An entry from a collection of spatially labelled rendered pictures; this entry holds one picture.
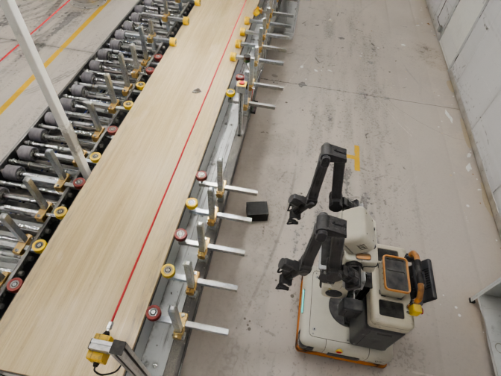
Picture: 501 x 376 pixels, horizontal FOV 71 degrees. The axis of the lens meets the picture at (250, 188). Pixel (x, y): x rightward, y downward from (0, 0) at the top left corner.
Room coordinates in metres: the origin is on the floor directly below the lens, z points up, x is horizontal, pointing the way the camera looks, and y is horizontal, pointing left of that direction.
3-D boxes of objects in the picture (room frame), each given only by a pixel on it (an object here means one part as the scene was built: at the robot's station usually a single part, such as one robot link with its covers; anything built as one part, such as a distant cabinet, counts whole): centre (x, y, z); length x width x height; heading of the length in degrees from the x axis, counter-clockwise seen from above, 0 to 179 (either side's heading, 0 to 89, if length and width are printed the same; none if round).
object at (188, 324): (0.61, 0.26, 0.81); 0.43 x 0.03 x 0.04; 84
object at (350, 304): (0.95, -0.63, 0.68); 0.28 x 0.27 x 0.25; 174
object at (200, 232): (1.07, 0.27, 0.89); 0.04 x 0.04 x 0.48; 84
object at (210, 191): (1.32, 0.24, 0.91); 0.04 x 0.04 x 0.48; 84
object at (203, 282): (0.86, 0.24, 0.82); 0.43 x 0.03 x 0.04; 84
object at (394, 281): (0.99, -0.92, 0.87); 0.23 x 0.15 x 0.11; 174
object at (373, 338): (0.99, -0.90, 0.59); 0.55 x 0.34 x 0.83; 174
